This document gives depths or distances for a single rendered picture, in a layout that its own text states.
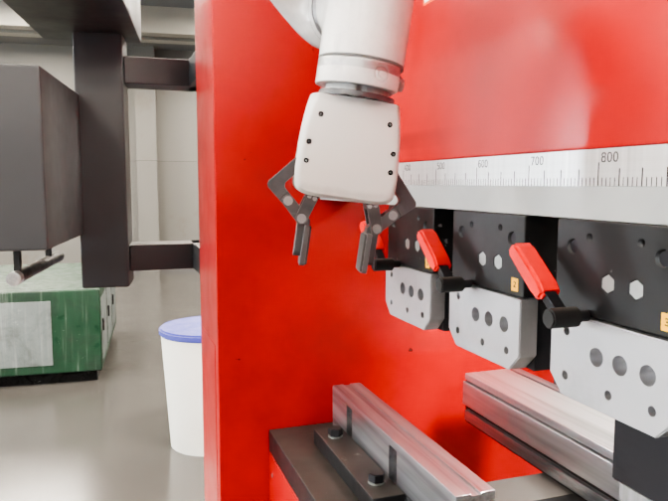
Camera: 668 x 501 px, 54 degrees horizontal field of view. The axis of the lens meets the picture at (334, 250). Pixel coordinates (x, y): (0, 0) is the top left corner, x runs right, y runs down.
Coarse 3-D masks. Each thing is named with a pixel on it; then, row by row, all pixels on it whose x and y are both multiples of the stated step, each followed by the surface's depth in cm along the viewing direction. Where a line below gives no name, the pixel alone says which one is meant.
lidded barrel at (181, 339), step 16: (176, 320) 358; (192, 320) 358; (176, 336) 325; (192, 336) 323; (176, 352) 327; (192, 352) 324; (176, 368) 329; (192, 368) 325; (176, 384) 331; (192, 384) 327; (176, 400) 332; (192, 400) 328; (176, 416) 334; (192, 416) 330; (176, 432) 337; (192, 432) 331; (176, 448) 339; (192, 448) 333
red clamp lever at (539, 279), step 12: (516, 252) 62; (528, 252) 61; (516, 264) 62; (528, 264) 61; (540, 264) 60; (528, 276) 60; (540, 276) 59; (552, 276) 60; (540, 288) 59; (552, 288) 59; (552, 300) 58; (552, 312) 57; (564, 312) 57; (576, 312) 57; (588, 312) 58; (552, 324) 56; (564, 324) 57; (576, 324) 57
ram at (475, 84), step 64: (448, 0) 80; (512, 0) 68; (576, 0) 59; (640, 0) 52; (448, 64) 81; (512, 64) 68; (576, 64) 59; (640, 64) 52; (448, 128) 82; (512, 128) 69; (576, 128) 59; (640, 128) 52; (448, 192) 82; (512, 192) 69; (576, 192) 60; (640, 192) 52
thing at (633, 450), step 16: (624, 432) 59; (640, 432) 57; (624, 448) 59; (640, 448) 57; (656, 448) 56; (624, 464) 59; (640, 464) 57; (656, 464) 56; (624, 480) 59; (640, 480) 57; (656, 480) 56; (624, 496) 61; (640, 496) 59; (656, 496) 56
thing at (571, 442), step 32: (480, 384) 130; (512, 384) 128; (544, 384) 128; (480, 416) 131; (512, 416) 119; (544, 416) 111; (576, 416) 110; (512, 448) 120; (544, 448) 110; (576, 448) 103; (608, 448) 97; (576, 480) 103; (608, 480) 96
